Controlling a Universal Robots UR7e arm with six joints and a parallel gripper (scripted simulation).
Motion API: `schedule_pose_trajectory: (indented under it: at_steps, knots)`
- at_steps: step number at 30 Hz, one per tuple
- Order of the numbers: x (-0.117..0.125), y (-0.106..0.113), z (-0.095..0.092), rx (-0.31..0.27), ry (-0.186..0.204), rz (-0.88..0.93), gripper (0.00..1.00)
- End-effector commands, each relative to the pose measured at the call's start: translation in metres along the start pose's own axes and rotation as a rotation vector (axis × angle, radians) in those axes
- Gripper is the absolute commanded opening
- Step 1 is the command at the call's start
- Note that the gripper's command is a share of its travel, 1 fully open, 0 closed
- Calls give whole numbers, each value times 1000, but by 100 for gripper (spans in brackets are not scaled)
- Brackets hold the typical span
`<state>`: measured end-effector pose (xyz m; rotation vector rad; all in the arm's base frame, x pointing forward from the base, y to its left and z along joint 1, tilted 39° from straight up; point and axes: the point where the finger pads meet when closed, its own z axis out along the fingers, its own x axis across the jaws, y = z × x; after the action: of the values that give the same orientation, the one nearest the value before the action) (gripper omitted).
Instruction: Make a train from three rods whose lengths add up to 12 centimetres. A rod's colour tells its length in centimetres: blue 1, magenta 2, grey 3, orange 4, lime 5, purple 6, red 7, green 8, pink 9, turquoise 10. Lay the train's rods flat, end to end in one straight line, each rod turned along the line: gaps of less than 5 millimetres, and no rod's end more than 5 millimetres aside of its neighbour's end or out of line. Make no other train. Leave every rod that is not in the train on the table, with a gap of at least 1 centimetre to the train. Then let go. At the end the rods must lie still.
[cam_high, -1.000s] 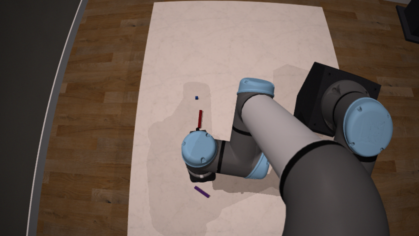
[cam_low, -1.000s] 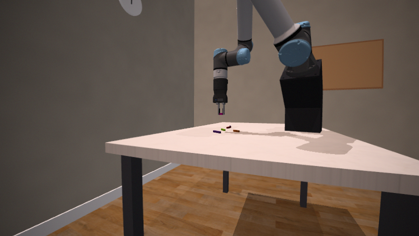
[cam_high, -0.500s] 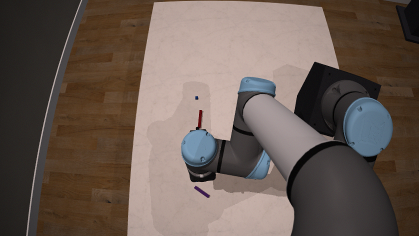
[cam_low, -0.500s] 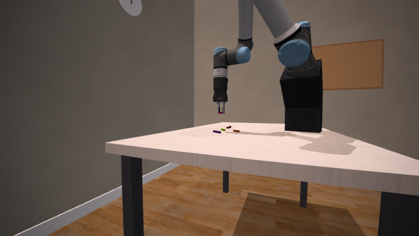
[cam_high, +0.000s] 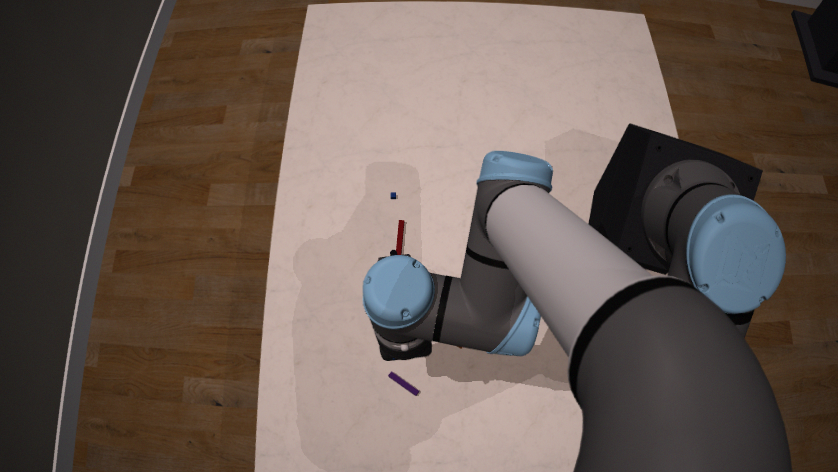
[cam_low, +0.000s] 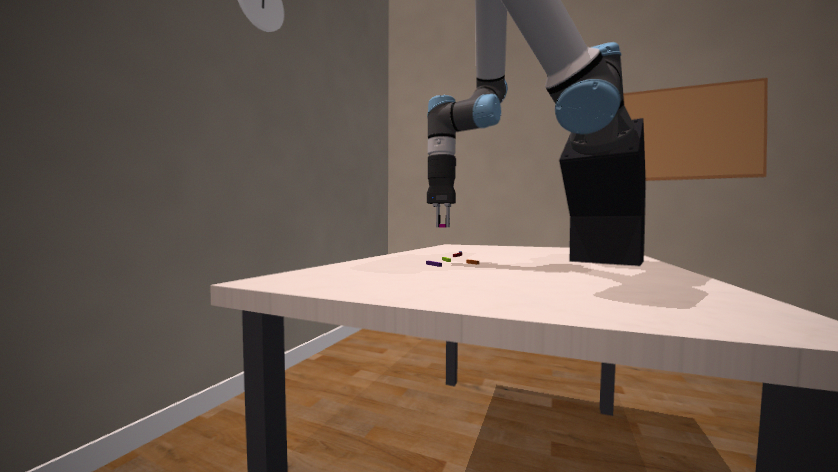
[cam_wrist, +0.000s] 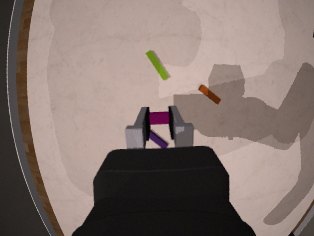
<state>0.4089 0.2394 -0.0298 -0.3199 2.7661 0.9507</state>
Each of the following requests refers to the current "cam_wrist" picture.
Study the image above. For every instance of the orange rod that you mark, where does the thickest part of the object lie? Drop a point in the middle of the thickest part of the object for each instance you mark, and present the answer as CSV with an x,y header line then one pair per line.
x,y
209,94

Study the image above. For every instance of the lime green rod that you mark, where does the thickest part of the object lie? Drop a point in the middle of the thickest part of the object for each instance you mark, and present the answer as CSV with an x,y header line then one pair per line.
x,y
157,65

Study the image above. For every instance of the small magenta block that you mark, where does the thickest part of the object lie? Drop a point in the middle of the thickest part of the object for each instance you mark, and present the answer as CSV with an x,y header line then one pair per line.
x,y
159,118

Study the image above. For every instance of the purple rod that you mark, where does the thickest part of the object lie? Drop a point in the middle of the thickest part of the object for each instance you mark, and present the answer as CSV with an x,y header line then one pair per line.
x,y
159,141

